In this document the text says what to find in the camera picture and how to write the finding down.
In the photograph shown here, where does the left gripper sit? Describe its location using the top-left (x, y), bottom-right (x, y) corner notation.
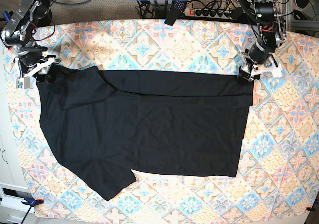
top-left (237, 41), bottom-right (282, 81)

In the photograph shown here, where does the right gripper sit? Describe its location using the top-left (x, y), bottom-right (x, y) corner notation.
top-left (13, 47), bottom-right (61, 78)

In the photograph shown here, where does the black T-shirt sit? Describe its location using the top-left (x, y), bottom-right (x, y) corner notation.
top-left (36, 66), bottom-right (254, 200)

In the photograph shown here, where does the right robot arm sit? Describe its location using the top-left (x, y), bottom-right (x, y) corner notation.
top-left (0, 0), bottom-right (60, 82)

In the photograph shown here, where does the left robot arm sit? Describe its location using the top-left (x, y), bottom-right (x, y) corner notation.
top-left (238, 0), bottom-right (287, 82)

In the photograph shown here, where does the white power strip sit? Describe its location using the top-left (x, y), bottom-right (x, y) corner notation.
top-left (184, 8), bottom-right (232, 20)

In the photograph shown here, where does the patterned tablecloth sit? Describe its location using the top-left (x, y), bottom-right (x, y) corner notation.
top-left (0, 20), bottom-right (319, 224)

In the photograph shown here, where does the blue orange clamp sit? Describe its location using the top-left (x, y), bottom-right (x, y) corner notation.
top-left (21, 198), bottom-right (44, 207)

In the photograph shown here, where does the white cabinet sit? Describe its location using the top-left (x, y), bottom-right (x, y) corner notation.
top-left (0, 46), bottom-right (35, 223)

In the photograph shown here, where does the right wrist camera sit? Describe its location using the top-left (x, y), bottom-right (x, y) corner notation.
top-left (15, 77), bottom-right (31, 89)

